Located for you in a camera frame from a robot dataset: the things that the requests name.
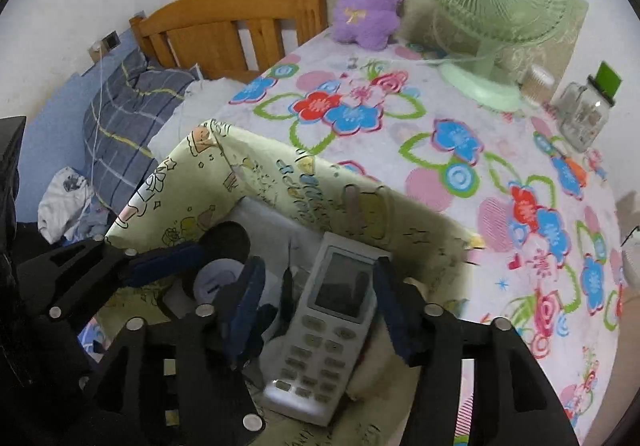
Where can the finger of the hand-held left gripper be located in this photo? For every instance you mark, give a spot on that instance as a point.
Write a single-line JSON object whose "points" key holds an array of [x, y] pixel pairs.
{"points": [[165, 261]]}

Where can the grey plaid bedding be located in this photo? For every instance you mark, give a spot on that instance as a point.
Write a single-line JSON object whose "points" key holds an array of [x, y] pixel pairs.
{"points": [[125, 116]]}

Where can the white air conditioner remote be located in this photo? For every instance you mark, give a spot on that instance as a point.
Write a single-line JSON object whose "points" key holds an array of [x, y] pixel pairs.
{"points": [[325, 351]]}

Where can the white cloth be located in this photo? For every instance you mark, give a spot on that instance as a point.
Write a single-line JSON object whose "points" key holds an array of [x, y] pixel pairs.
{"points": [[200, 101]]}

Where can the white printed garment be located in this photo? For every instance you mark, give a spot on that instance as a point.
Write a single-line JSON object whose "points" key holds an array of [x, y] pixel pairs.
{"points": [[62, 206]]}

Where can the white standing fan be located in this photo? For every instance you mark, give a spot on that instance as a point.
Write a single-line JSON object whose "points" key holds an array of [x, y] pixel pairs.
{"points": [[632, 256]]}

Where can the floral tablecloth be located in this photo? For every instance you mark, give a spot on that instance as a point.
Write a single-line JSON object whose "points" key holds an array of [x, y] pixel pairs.
{"points": [[425, 136]]}

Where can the wall socket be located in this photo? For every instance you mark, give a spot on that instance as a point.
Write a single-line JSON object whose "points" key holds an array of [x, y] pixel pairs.
{"points": [[111, 40]]}

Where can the glass jar with green lid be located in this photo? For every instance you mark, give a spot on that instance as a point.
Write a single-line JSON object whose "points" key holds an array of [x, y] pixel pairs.
{"points": [[582, 116]]}

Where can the yellow printed fabric storage box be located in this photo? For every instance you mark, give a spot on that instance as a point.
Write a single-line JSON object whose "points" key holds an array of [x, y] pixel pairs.
{"points": [[300, 181]]}

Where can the clear cotton swab container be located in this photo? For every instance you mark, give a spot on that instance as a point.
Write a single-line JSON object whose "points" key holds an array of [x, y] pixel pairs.
{"points": [[537, 83]]}

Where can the wooden bed headboard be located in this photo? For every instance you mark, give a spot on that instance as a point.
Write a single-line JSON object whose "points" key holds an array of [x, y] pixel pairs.
{"points": [[225, 6]]}

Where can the black round fuzzy object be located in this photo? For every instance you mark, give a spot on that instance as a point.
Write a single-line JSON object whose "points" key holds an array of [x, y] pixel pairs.
{"points": [[227, 238]]}

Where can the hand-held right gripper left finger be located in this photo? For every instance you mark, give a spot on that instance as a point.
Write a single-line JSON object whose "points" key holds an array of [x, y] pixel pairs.
{"points": [[245, 306]]}

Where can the white paper box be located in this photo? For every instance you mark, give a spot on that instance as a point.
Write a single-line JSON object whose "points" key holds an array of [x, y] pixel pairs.
{"points": [[265, 226]]}

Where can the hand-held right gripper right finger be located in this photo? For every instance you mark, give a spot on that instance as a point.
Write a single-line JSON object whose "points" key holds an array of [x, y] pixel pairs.
{"points": [[392, 306]]}

